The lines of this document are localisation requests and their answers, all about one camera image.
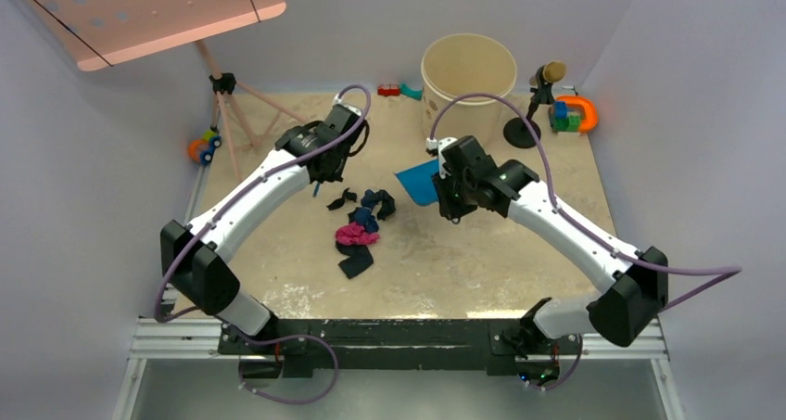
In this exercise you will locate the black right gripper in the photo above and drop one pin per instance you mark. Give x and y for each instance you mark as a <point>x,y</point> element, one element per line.
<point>449,209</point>

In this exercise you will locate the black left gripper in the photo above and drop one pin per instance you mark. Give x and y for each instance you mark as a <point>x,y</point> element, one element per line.
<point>335,177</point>

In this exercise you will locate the blue plastic dustpan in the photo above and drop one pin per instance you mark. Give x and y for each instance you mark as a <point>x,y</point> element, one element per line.
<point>417,182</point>

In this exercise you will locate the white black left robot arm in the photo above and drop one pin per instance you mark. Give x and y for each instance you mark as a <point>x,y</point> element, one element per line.
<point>245,220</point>

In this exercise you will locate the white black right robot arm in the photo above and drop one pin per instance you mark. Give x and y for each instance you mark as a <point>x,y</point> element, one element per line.
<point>627,292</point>

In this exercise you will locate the small black paper scrap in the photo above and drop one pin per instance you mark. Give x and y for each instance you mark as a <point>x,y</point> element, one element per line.
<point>346,196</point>

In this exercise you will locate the dark blue paper scrap centre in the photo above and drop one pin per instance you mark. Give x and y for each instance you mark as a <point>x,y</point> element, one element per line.
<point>375,206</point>

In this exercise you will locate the black microphone stand gold mic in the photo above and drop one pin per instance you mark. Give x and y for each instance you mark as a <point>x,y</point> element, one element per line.
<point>525,133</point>

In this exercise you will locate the pink paper scrap middle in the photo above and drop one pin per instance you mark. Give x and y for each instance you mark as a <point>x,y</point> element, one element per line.
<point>354,234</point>

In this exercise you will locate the red toy block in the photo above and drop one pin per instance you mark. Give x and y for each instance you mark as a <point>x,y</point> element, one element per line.
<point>388,89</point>

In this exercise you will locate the large black paper scrap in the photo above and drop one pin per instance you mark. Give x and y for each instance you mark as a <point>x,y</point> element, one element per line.
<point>357,259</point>

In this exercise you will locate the teal curved toy piece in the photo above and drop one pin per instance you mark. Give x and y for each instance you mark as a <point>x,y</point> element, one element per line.
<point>410,92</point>

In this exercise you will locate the cream round bucket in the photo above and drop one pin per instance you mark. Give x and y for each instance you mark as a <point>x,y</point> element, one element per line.
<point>460,64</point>

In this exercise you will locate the orange green toy block set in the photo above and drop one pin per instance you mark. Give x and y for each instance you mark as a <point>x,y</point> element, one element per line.
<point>573,114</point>

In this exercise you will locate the orange blue toy car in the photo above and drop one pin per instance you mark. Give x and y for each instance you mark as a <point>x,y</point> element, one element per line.
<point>202,150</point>

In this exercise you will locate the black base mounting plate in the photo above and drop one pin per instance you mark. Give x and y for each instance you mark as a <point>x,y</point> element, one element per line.
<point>299,347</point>

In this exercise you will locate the pink music stand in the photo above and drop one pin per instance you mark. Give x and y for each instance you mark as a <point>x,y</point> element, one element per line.
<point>100,34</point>

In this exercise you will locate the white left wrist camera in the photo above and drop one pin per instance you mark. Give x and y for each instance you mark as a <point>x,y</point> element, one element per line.
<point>340,102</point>

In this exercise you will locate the aluminium frame rail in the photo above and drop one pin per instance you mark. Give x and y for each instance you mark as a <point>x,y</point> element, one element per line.
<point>195,339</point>

